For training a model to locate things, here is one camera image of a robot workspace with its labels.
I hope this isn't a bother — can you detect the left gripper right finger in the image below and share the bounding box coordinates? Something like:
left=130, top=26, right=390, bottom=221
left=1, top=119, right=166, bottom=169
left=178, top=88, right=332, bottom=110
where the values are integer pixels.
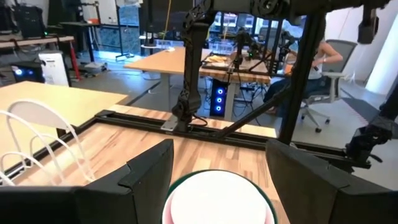
left=266, top=139, right=398, bottom=224

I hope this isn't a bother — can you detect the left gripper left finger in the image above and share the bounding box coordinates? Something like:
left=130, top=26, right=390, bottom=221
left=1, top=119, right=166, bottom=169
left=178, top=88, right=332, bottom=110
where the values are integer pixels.
left=0, top=139, right=175, bottom=224

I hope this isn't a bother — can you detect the white plate with pink underside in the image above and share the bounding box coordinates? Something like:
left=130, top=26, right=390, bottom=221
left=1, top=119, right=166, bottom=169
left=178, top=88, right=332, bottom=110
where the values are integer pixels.
left=161, top=170, right=276, bottom=224

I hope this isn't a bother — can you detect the green plate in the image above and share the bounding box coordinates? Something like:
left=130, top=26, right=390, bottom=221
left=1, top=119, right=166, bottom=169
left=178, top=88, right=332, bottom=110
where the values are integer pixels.
left=165, top=169, right=279, bottom=224

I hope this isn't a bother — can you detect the person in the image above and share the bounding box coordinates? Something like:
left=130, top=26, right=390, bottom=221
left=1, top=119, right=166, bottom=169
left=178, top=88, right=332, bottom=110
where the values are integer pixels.
left=263, top=39, right=345, bottom=118

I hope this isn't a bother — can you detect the grey office chair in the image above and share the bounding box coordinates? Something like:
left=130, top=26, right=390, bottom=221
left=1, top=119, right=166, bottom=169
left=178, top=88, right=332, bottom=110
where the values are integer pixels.
left=300, top=39, right=358, bottom=134

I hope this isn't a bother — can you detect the white perforated computer case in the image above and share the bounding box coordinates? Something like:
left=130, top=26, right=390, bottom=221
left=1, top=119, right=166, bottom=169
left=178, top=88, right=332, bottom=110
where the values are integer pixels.
left=38, top=50, right=70, bottom=87

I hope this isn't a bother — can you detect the black computer case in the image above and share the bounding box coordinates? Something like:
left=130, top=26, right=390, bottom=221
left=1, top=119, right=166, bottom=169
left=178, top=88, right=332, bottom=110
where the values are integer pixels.
left=11, top=62, right=44, bottom=84

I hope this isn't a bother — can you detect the black computer with blue lights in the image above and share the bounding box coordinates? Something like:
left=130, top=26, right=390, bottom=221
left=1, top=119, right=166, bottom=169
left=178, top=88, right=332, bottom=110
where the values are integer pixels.
left=210, top=78, right=230, bottom=118

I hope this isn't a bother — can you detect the wood-top rig table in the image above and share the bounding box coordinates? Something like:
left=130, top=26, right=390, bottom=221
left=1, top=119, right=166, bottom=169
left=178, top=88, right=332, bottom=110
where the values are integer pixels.
left=198, top=54, right=272, bottom=122

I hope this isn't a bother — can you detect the light wood table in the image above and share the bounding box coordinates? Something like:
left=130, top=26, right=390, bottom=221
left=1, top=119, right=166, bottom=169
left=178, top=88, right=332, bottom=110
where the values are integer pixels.
left=123, top=46, right=215, bottom=112

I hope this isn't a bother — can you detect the table with red leg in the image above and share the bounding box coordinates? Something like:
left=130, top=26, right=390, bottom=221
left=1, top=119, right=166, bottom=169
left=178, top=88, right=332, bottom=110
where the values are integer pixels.
left=0, top=35, right=82, bottom=80

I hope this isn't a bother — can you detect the black screen panel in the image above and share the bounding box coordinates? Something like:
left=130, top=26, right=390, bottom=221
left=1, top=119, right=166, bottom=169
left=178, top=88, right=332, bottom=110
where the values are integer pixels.
left=141, top=0, right=195, bottom=34

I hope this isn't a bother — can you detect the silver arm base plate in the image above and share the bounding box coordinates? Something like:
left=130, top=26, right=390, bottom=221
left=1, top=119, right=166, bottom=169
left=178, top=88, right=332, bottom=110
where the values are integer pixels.
left=160, top=116, right=180, bottom=131

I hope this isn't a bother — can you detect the white wire dish rack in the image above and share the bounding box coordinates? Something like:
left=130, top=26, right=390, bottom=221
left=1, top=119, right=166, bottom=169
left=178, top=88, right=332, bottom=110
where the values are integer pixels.
left=0, top=98, right=96, bottom=187

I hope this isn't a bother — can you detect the black aluminium rig frame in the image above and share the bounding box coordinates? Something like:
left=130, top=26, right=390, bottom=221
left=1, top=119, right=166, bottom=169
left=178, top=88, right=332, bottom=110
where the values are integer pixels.
left=6, top=12, right=398, bottom=175

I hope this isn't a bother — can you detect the yellow hanging cord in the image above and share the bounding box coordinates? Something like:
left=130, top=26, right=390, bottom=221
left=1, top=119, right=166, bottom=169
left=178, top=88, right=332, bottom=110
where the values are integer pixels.
left=163, top=0, right=173, bottom=41

